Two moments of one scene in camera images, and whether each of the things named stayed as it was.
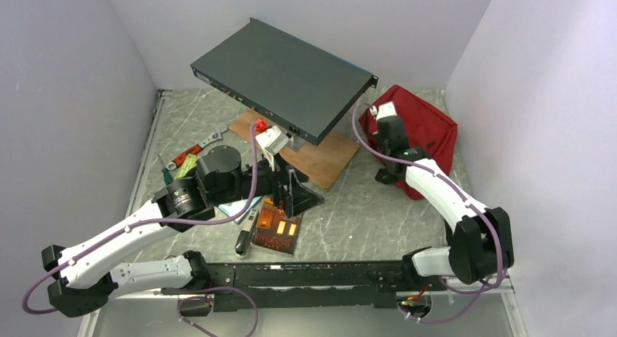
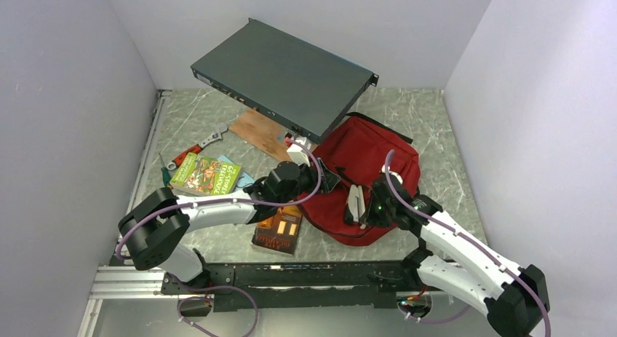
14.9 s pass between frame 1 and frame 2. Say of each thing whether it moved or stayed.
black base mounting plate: stayed
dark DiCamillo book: stayed
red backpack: moved
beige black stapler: moved
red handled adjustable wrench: stayed
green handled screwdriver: stayed
